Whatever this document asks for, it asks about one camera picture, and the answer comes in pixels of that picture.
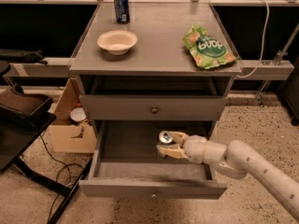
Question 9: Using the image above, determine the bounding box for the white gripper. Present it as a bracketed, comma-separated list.
[156, 132, 207, 164]

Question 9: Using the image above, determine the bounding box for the redbull can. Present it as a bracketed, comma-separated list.
[156, 131, 173, 159]

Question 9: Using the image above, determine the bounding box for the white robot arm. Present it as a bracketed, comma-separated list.
[156, 131, 299, 221]

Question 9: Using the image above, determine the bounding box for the open grey lower drawer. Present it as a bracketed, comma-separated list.
[79, 120, 227, 200]

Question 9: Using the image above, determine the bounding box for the grey drawer cabinet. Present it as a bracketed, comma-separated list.
[68, 0, 243, 138]

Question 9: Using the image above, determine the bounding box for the closed grey upper drawer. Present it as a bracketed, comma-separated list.
[80, 95, 227, 121]

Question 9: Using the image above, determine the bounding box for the blue pepsi can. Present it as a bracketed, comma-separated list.
[114, 0, 130, 23]

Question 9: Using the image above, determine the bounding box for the green chip bag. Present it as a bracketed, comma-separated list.
[182, 23, 237, 70]

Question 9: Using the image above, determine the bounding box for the white bowl in box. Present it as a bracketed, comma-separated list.
[70, 107, 86, 122]

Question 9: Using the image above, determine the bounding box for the cardboard box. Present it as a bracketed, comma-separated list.
[50, 78, 96, 153]

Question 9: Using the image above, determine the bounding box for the white paper bowl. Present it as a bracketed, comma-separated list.
[97, 30, 137, 55]

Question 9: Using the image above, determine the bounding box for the black chair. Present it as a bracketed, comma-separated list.
[0, 60, 93, 224]

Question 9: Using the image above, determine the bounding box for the black floor cable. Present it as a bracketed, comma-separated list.
[29, 121, 85, 223]

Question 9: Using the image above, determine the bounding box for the white hanging cable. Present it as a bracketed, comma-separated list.
[236, 0, 271, 79]

